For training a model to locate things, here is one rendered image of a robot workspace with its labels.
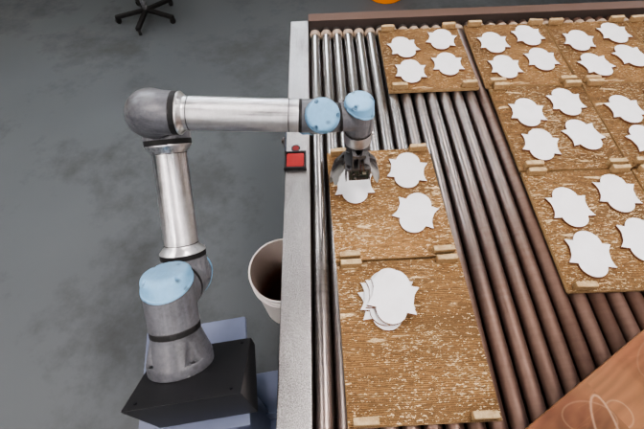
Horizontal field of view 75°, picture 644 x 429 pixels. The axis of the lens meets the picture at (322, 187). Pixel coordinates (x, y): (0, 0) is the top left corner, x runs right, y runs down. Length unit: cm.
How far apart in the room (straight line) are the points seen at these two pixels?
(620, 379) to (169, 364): 97
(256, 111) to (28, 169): 248
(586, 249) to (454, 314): 44
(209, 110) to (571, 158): 118
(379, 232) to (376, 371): 39
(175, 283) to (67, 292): 162
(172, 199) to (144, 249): 143
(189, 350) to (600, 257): 111
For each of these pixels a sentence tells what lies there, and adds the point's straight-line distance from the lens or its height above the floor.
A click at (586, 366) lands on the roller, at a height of 92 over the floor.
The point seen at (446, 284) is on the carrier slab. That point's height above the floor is 94.
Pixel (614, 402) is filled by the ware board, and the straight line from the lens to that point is 114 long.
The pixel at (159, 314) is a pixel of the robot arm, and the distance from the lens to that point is 101.
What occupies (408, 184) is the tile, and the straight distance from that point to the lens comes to 136.
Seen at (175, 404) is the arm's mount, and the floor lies 109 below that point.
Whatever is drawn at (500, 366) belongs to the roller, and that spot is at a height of 91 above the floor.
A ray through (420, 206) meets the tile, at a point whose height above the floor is 94.
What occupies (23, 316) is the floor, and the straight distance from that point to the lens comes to 264.
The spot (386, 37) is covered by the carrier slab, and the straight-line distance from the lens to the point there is 195.
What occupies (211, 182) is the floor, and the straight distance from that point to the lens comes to 264.
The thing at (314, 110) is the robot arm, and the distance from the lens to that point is 89.
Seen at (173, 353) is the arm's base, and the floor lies 107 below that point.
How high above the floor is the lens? 201
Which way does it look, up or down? 53 degrees down
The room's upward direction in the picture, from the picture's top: 3 degrees counter-clockwise
